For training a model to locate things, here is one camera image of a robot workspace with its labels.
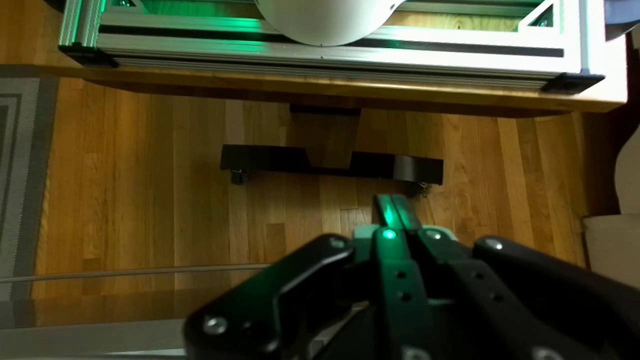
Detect black table foot bar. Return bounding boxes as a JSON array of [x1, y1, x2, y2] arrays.
[[220, 105, 447, 197]]

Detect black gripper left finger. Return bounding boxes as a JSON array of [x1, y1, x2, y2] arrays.
[[183, 192, 437, 360]]

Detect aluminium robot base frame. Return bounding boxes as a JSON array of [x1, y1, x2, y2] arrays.
[[58, 0, 633, 108]]

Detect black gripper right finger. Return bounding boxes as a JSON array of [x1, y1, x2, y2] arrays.
[[399, 195, 640, 360]]

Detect grey rug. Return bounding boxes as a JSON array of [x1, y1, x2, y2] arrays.
[[0, 66, 65, 304]]

